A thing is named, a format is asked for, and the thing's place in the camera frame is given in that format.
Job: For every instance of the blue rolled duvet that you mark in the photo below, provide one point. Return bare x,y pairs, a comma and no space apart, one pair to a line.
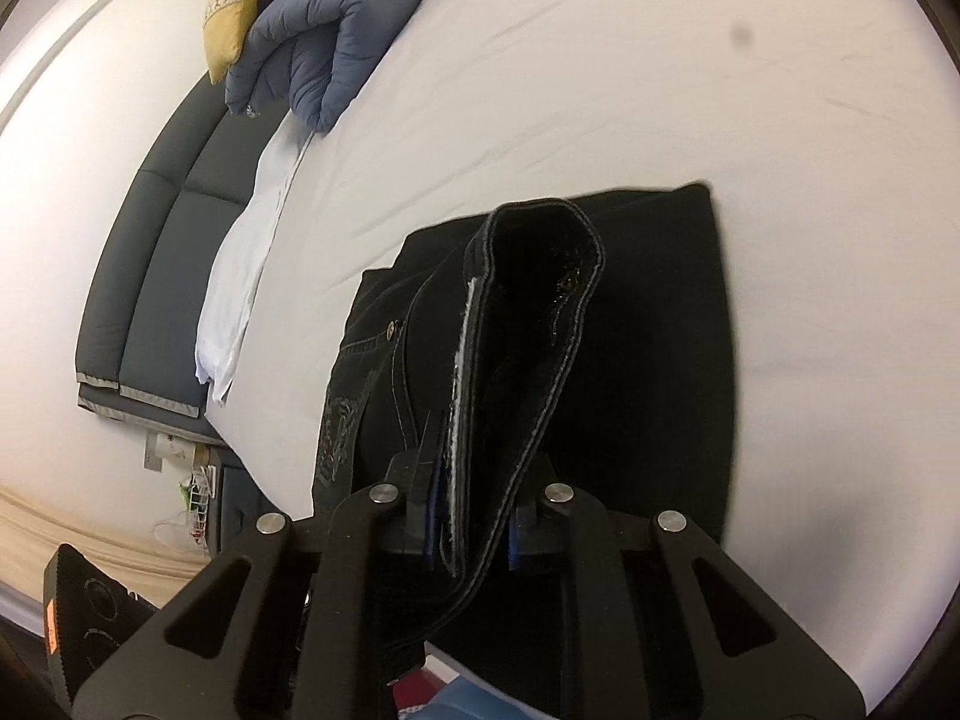
330,30

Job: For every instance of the grey padded headboard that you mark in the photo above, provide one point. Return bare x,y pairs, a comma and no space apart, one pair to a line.
150,277

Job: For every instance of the white power socket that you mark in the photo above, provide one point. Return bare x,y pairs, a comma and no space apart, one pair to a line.
169,454

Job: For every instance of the black textured box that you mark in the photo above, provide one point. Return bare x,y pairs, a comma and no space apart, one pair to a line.
90,607

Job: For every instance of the black pants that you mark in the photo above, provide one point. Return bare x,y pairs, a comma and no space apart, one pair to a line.
660,352

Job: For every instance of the white folded cloth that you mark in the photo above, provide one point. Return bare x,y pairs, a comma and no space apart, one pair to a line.
240,277

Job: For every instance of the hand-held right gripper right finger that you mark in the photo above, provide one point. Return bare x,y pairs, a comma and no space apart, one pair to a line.
516,540

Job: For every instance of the dark nightstand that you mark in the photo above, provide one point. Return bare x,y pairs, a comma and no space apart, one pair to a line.
240,502

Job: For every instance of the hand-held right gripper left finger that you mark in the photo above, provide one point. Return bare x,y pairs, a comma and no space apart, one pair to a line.
429,532

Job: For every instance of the yellow cushion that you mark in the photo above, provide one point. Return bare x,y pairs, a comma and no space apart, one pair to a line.
229,15

